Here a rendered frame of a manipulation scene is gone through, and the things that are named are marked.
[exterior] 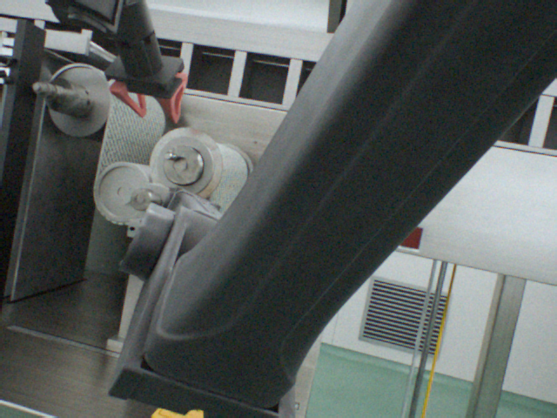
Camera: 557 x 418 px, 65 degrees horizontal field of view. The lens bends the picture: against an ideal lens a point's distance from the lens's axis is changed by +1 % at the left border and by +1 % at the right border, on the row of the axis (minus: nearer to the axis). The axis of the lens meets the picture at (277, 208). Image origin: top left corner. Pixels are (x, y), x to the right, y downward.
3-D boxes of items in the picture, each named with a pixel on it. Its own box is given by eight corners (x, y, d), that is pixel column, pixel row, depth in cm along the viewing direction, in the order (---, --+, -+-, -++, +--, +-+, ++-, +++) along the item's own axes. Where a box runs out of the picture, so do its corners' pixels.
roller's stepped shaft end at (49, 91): (26, 94, 76) (29, 76, 76) (50, 102, 82) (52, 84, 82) (42, 97, 75) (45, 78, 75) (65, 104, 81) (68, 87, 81)
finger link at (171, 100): (180, 137, 69) (167, 88, 62) (140, 130, 70) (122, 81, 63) (197, 111, 73) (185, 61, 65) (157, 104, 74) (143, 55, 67)
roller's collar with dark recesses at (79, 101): (41, 109, 82) (46, 75, 82) (62, 114, 88) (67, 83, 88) (71, 114, 81) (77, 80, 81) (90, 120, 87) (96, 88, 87)
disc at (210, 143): (139, 189, 84) (163, 117, 83) (141, 189, 85) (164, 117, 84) (208, 215, 82) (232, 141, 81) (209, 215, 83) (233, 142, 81)
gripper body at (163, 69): (169, 95, 63) (156, 49, 57) (106, 84, 64) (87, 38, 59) (186, 69, 66) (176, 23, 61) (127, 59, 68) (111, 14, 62)
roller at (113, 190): (90, 215, 86) (99, 156, 86) (149, 211, 112) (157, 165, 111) (144, 228, 85) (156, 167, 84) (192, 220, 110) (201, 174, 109)
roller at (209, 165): (148, 184, 84) (166, 127, 83) (196, 186, 109) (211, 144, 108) (202, 204, 82) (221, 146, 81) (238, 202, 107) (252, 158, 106)
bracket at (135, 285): (104, 346, 79) (134, 181, 77) (123, 334, 85) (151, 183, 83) (130, 353, 78) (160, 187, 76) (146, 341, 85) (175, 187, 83)
